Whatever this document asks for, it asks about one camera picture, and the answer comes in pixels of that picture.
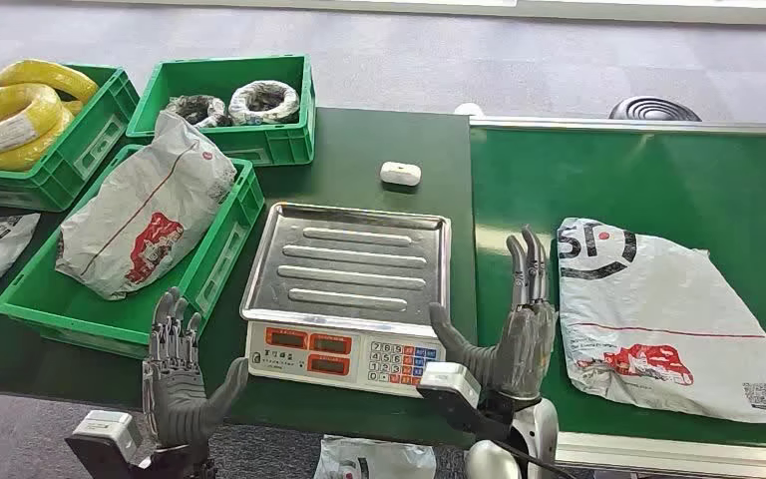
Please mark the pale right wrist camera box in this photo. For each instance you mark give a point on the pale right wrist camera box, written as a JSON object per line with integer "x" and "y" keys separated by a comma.
{"x": 450, "y": 383}

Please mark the white electronic scale steel tray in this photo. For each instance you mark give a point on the white electronic scale steel tray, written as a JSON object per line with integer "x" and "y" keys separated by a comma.
{"x": 343, "y": 264}

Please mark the white courier bag on floor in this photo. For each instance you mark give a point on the white courier bag on floor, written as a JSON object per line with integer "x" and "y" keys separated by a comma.
{"x": 383, "y": 459}

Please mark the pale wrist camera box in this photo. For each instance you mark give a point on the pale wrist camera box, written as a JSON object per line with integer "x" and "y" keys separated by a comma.
{"x": 450, "y": 383}
{"x": 102, "y": 428}

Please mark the green crate with label slot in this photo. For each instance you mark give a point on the green crate with label slot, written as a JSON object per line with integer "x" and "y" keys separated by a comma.
{"x": 85, "y": 152}

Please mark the black ribbed round disc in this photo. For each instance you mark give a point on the black ribbed round disc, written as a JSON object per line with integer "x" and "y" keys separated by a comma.
{"x": 654, "y": 109}

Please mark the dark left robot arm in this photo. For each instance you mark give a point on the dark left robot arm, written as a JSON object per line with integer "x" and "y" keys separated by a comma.
{"x": 185, "y": 466}

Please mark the small white plastic device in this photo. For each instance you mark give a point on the small white plastic device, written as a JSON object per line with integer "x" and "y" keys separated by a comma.
{"x": 401, "y": 173}

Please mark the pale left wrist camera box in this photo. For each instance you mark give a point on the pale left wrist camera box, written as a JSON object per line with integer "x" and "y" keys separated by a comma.
{"x": 102, "y": 428}

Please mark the small white round object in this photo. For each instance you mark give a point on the small white round object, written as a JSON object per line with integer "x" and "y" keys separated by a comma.
{"x": 469, "y": 110}

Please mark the green conveyor belt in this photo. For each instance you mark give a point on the green conveyor belt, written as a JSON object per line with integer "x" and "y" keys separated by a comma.
{"x": 687, "y": 172}

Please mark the small green plastic crate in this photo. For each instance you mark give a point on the small green plastic crate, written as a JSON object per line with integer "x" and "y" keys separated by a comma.
{"x": 224, "y": 76}

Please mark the large green plastic crate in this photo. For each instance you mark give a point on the large green plastic crate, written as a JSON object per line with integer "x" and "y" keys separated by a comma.
{"x": 72, "y": 309}

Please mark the grey courier package red print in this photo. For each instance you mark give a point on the grey courier package red print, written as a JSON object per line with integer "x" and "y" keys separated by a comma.
{"x": 145, "y": 211}

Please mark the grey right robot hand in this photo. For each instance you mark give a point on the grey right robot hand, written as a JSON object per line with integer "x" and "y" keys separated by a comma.
{"x": 522, "y": 350}

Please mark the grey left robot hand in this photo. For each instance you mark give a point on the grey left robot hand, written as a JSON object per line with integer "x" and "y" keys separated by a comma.
{"x": 175, "y": 396}

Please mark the white courier package black print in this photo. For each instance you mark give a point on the white courier package black print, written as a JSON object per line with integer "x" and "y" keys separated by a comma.
{"x": 654, "y": 311}

